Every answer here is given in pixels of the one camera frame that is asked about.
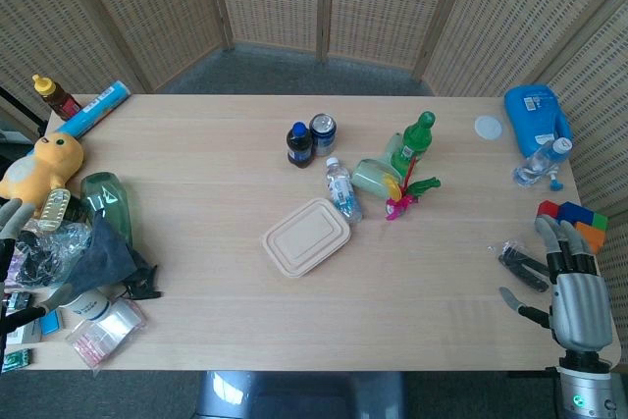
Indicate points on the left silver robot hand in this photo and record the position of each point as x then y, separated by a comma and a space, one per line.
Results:
15, 223

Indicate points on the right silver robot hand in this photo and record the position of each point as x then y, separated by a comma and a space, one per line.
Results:
581, 303

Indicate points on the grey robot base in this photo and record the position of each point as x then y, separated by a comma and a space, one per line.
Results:
299, 394

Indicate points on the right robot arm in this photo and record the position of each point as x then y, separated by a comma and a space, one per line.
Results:
586, 389

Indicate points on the clear plastic bag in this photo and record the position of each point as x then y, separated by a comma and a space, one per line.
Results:
46, 252

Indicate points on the yellow plush toy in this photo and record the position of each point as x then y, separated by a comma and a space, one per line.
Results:
41, 161

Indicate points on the black folding tool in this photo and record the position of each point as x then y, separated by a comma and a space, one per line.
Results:
522, 267

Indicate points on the colourful block cube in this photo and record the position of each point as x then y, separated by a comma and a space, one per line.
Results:
574, 225

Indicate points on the dark grey cloth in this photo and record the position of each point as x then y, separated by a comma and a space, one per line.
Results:
100, 257

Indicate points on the green glass vase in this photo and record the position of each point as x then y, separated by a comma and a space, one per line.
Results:
105, 198

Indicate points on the blue small card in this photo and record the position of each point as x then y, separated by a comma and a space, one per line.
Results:
50, 323

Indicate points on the white small box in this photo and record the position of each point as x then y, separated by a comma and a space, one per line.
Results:
22, 333

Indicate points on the white paper cup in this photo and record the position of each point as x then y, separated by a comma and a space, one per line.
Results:
90, 306

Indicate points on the honey bottle yellow cap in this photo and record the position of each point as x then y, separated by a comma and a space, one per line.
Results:
53, 95

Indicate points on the green small packet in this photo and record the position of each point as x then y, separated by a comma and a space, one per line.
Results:
16, 360

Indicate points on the blue cylindrical tube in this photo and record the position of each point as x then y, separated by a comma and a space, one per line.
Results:
93, 110

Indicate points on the black binder clip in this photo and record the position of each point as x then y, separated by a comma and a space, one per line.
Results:
142, 286

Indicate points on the clear zip bag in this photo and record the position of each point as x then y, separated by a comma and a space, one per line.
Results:
105, 333

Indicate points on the crushed clear plastic bottle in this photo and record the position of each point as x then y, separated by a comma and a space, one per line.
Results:
539, 161

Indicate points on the blue detergent jug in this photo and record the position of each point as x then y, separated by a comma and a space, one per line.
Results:
536, 117

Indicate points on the white round coaster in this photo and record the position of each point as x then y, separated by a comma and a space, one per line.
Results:
489, 126

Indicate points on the pink green toy flower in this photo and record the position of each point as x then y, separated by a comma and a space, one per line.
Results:
405, 196

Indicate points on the green plastic soda bottle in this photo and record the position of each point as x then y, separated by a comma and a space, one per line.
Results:
413, 141

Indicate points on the pale green cup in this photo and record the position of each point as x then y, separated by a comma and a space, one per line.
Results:
373, 177

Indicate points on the clear water bottle blue label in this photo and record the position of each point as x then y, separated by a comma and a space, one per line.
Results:
342, 190

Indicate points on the beige lidded food container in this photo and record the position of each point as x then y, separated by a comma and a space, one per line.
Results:
306, 237

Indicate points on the dark soda bottle blue cap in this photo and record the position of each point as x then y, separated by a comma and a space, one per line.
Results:
298, 146

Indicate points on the blue drink can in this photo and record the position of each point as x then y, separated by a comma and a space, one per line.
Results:
323, 134

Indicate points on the woven folding screen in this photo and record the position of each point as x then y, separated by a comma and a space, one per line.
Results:
314, 12

